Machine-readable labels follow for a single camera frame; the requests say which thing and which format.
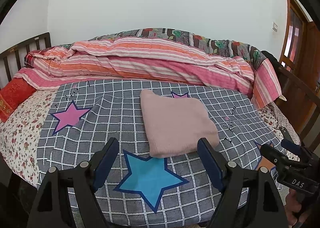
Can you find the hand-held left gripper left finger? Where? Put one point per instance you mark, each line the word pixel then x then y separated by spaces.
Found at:
pixel 106 165

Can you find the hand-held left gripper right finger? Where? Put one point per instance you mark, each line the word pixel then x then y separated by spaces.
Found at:
pixel 210 165

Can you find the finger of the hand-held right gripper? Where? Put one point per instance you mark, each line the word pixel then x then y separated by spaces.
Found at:
pixel 272 156
pixel 291 144

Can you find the pink knit sweater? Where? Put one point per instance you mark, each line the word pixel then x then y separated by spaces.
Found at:
pixel 175 123

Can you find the person's right hand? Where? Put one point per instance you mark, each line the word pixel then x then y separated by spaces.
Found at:
pixel 291 205

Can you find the black smartphone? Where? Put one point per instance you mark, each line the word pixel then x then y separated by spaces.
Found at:
pixel 286 133

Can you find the grey checked star blanket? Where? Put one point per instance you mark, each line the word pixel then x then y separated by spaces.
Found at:
pixel 100 123

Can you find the dark wooden footboard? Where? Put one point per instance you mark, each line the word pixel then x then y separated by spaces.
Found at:
pixel 300 98

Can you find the dark cloth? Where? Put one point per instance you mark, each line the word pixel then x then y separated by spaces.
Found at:
pixel 271 59

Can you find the floral bed sheet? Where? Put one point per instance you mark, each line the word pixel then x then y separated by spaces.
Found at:
pixel 22 130

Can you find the wooden glazed door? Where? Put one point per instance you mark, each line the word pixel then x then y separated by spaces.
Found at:
pixel 302 47

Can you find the pink orange striped quilt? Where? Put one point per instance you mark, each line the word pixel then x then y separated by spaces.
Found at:
pixel 150 60

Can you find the red pillow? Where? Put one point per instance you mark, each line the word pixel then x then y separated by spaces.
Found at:
pixel 12 95

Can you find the floral patchwork quilt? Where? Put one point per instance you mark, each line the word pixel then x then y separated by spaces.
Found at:
pixel 200 40

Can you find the dark wooden headboard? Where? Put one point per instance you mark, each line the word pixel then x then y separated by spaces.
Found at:
pixel 25 47

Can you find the white wall switch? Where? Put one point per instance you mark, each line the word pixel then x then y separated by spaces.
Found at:
pixel 275 26

